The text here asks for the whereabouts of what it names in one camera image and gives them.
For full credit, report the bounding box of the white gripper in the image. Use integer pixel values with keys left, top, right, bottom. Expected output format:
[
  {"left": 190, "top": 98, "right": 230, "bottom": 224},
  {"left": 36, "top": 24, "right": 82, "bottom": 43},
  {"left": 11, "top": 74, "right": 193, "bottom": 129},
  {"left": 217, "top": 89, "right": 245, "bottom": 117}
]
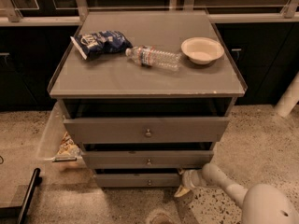
[{"left": 174, "top": 169, "right": 206, "bottom": 198}]

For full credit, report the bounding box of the grey bottom drawer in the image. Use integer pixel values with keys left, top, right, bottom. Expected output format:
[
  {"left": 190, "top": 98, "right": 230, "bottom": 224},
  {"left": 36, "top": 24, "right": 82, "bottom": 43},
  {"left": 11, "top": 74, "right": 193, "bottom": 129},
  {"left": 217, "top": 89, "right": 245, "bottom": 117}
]
[{"left": 94, "top": 174, "right": 180, "bottom": 188}]

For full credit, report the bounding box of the grey drawer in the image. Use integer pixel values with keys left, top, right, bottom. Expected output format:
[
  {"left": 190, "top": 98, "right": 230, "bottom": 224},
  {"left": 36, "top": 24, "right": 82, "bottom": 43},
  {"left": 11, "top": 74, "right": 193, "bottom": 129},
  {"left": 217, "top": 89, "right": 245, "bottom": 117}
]
[
  {"left": 82, "top": 150, "right": 213, "bottom": 169},
  {"left": 94, "top": 174, "right": 180, "bottom": 188},
  {"left": 64, "top": 117, "right": 229, "bottom": 144}
]

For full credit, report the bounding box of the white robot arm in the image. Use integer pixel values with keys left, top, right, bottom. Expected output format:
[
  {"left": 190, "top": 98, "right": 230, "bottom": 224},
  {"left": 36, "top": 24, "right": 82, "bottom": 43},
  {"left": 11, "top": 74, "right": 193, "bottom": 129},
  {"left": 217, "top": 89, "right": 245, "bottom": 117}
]
[{"left": 175, "top": 163, "right": 299, "bottom": 224}]

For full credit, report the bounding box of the grey middle drawer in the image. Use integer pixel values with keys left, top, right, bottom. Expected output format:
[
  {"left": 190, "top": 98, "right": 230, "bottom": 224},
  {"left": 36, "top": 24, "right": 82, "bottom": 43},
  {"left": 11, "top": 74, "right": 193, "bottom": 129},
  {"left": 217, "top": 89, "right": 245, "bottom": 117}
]
[{"left": 82, "top": 150, "right": 213, "bottom": 169}]

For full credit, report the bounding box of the grey drawer cabinet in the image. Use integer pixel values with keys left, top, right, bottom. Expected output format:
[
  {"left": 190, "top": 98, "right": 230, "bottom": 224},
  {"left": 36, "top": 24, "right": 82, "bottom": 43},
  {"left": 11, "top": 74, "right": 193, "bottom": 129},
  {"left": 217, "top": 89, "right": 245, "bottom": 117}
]
[{"left": 47, "top": 10, "right": 249, "bottom": 189}]

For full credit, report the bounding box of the grey top drawer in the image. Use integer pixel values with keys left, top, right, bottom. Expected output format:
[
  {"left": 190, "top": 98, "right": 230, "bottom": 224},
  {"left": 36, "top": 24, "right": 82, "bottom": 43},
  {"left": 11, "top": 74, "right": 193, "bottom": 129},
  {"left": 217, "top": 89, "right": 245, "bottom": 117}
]
[{"left": 64, "top": 117, "right": 229, "bottom": 144}]

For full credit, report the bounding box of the clear plastic storage bin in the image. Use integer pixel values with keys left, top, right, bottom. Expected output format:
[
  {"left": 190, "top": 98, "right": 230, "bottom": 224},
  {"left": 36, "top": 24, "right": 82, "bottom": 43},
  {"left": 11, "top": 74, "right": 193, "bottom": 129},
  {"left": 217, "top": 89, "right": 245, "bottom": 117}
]
[{"left": 36, "top": 104, "right": 86, "bottom": 171}]

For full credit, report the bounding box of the clear plastic water bottle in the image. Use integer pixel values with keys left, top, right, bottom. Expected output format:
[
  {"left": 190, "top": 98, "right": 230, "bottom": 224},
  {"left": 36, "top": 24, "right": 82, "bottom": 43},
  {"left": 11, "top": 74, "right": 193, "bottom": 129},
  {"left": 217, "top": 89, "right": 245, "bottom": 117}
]
[{"left": 125, "top": 46, "right": 181, "bottom": 72}]

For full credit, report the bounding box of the white paper bowl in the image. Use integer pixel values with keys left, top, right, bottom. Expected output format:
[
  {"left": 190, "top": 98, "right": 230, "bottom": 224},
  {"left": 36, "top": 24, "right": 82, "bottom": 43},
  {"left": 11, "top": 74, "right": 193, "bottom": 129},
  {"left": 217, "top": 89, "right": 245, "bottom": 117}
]
[{"left": 181, "top": 37, "right": 224, "bottom": 65}]

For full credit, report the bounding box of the black metal bar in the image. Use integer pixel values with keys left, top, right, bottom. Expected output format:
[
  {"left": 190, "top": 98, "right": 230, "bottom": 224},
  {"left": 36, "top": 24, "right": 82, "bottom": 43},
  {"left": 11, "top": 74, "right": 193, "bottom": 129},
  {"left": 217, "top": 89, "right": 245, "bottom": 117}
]
[{"left": 0, "top": 167, "right": 43, "bottom": 224}]

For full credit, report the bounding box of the blue chip bag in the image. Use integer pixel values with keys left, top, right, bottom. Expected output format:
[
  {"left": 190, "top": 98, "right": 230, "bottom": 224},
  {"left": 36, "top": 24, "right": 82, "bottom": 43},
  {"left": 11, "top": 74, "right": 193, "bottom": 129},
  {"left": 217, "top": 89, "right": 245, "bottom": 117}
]
[{"left": 70, "top": 30, "right": 132, "bottom": 60}]

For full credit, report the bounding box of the metal railing shelf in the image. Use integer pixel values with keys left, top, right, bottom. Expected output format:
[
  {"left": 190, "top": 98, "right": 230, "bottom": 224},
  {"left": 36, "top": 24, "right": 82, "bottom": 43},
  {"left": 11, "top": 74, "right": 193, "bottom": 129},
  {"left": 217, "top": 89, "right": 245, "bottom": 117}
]
[{"left": 0, "top": 0, "right": 299, "bottom": 23}]

